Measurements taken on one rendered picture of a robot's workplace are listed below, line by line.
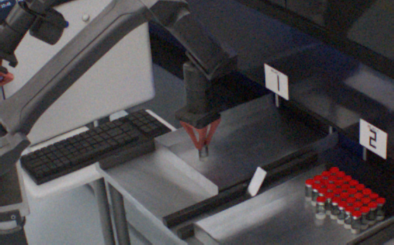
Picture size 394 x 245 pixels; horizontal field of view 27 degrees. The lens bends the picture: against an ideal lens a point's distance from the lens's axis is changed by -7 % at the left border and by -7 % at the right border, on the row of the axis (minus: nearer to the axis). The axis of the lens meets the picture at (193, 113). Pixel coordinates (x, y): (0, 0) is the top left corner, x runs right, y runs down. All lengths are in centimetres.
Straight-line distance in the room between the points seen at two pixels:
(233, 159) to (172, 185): 16
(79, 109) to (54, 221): 115
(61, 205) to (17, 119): 210
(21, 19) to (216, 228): 59
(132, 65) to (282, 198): 70
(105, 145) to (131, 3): 86
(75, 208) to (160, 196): 160
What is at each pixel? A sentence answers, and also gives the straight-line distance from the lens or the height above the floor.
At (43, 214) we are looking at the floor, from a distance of 346.
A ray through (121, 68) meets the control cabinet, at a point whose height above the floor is 93.
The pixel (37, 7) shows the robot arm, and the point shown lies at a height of 132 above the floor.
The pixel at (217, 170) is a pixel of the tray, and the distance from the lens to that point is 195.
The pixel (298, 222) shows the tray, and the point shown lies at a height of 88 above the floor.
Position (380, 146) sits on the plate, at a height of 101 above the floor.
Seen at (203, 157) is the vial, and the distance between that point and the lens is 197.
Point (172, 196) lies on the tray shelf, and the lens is 188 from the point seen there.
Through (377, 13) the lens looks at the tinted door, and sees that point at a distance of 165.
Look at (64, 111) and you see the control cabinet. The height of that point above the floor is 87.
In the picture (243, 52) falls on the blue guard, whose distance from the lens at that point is 208.
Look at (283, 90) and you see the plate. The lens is 198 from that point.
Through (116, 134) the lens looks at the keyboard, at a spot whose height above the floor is 83.
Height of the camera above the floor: 193
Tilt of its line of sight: 29 degrees down
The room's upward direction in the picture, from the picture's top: 6 degrees counter-clockwise
